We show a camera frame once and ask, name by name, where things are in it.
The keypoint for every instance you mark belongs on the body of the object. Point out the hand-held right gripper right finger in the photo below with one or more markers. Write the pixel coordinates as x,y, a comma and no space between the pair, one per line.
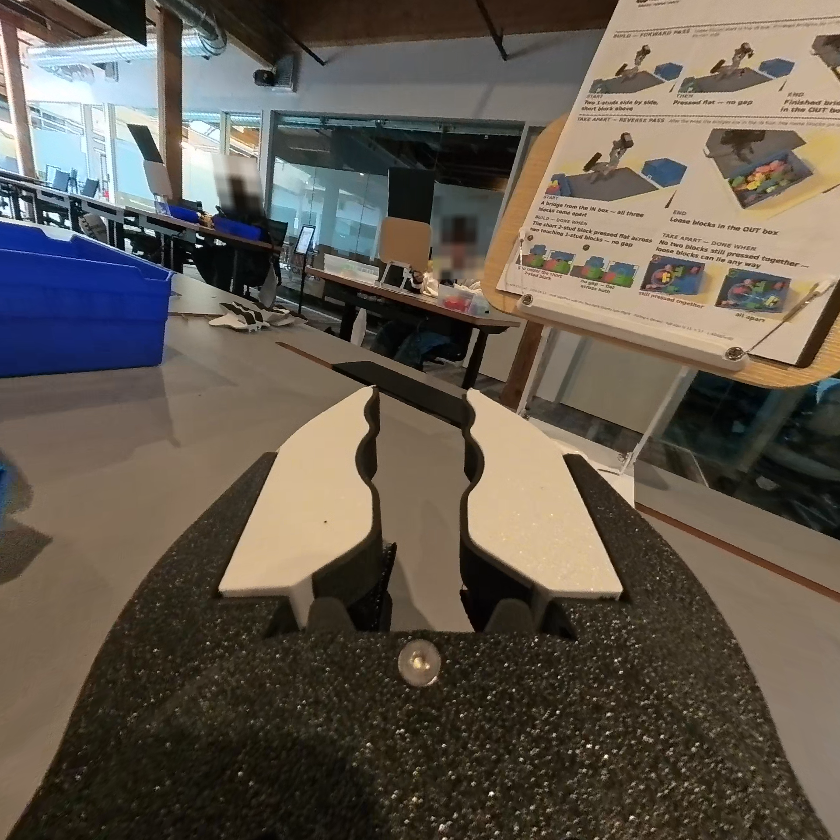
538,518

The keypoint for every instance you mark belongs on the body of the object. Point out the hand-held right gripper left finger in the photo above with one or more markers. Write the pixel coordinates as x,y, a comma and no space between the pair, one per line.
308,512

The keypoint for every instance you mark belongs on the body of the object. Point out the blue plastic bin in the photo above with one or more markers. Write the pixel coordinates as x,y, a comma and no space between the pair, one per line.
79,315

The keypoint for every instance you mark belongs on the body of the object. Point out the black table mat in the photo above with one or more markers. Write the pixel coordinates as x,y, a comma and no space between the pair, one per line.
407,394

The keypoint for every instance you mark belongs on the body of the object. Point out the white pointed panel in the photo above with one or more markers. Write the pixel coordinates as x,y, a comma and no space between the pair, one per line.
358,328

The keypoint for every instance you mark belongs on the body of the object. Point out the pile of white plastic parts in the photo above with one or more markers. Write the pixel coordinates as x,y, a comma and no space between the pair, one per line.
249,317

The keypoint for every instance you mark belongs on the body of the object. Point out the wooden top desk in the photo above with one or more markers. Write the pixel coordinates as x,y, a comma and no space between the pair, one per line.
394,295
164,226

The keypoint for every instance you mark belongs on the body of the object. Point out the clear acrylic box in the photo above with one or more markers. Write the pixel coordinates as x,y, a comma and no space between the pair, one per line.
351,268

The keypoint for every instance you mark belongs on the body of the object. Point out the black floor sign stand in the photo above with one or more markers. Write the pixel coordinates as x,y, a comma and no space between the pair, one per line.
305,239

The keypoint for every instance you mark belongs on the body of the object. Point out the small wooden board on stand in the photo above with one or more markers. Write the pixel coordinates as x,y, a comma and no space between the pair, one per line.
405,239

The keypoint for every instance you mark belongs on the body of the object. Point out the small blue bin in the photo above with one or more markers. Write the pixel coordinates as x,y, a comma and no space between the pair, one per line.
236,226
182,210

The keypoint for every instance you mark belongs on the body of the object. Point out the black standing panel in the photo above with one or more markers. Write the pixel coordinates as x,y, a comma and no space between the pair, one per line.
410,193

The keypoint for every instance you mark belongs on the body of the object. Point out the tilted black white board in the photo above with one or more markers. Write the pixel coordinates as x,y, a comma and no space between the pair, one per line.
149,164

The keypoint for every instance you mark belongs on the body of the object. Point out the wooden board with instruction sheet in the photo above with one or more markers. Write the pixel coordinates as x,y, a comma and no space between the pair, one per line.
689,164

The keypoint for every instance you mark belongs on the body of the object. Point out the black hanging screen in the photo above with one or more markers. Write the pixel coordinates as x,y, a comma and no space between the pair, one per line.
105,19

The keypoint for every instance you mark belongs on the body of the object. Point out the wooden support post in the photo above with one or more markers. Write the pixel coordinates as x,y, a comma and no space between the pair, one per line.
523,364
169,98
16,98

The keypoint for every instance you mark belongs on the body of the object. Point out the black security camera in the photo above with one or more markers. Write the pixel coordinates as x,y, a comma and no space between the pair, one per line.
264,77

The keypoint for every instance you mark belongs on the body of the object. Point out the silver ceiling duct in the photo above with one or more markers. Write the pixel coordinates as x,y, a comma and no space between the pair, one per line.
164,46

